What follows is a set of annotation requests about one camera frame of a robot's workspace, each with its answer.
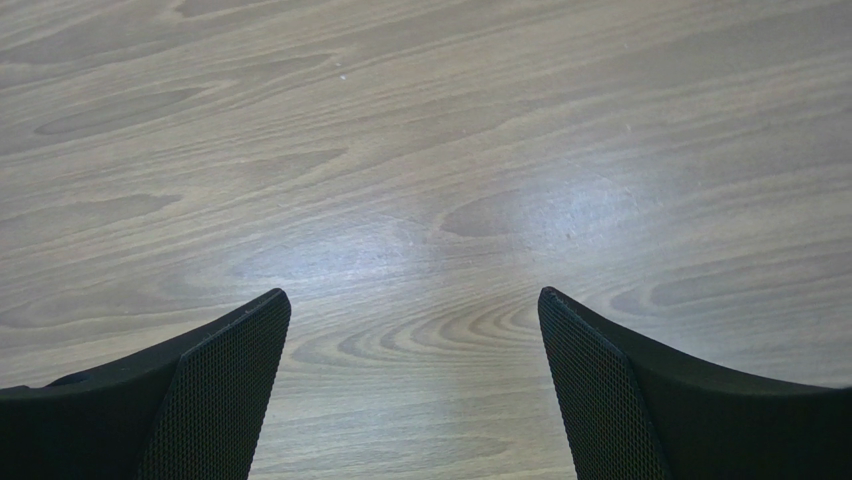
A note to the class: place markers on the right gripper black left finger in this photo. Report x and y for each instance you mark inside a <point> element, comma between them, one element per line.
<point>191,407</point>

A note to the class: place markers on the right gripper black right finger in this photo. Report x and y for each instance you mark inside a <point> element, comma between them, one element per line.
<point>635,408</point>

